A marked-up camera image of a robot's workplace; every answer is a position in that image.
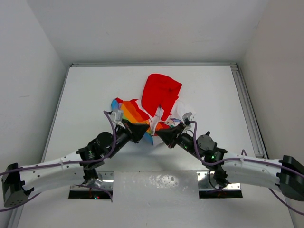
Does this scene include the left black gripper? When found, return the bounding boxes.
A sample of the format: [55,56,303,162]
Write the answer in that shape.
[106,117,149,158]

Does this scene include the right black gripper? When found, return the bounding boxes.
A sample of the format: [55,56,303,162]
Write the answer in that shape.
[156,123,202,160]

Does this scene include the rainbow red child jacket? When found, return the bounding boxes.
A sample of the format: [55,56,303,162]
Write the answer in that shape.
[111,74,196,146]

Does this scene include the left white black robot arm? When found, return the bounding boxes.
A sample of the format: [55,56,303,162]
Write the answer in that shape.
[1,120,149,211]

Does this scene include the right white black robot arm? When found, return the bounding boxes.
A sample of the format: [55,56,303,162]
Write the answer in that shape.
[156,124,304,201]

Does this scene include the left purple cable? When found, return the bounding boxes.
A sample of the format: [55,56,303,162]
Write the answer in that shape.
[0,110,119,212]

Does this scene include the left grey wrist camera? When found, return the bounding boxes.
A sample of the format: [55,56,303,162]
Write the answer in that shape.
[110,109,123,124]

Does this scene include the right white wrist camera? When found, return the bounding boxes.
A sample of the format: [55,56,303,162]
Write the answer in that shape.
[182,112,194,125]

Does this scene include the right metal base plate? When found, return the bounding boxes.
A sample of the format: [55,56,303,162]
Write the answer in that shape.
[197,171,241,191]

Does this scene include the metal base plate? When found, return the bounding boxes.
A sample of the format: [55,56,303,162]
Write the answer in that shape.
[70,171,114,191]
[197,171,241,191]

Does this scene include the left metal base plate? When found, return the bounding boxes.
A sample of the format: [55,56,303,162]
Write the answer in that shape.
[70,171,114,191]

